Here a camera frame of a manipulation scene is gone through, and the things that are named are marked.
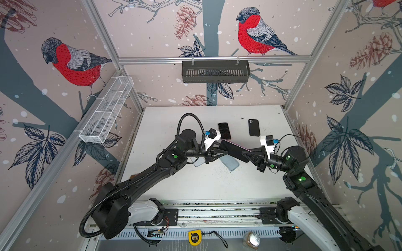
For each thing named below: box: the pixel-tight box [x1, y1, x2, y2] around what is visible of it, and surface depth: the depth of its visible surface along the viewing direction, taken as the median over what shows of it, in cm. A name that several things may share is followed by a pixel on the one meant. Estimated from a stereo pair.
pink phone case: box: [218, 122, 232, 140], surface depth 109 cm
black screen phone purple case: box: [218, 139, 252, 163], surface depth 66 cm
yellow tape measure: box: [187, 229, 203, 247], surface depth 68 cm
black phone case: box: [248, 118, 261, 138], surface depth 112 cm
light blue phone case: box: [219, 154, 240, 172], surface depth 92 cm
